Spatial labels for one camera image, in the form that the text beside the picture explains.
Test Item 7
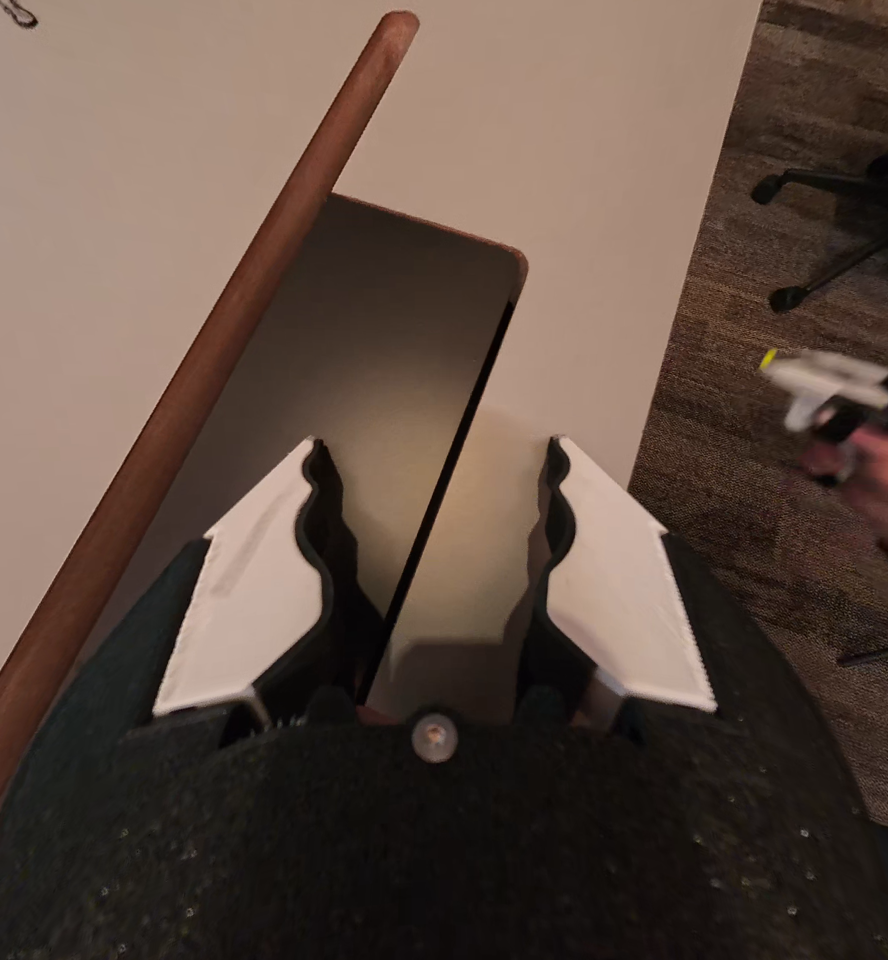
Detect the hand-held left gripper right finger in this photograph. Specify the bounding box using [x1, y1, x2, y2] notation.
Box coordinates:
[537, 435, 718, 714]

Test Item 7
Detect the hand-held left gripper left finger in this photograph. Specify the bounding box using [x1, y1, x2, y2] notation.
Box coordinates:
[151, 436, 337, 717]

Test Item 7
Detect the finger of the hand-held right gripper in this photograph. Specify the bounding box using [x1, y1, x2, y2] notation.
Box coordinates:
[760, 349, 888, 410]

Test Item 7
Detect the black office chair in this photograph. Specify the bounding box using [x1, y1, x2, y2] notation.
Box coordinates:
[751, 135, 888, 316]

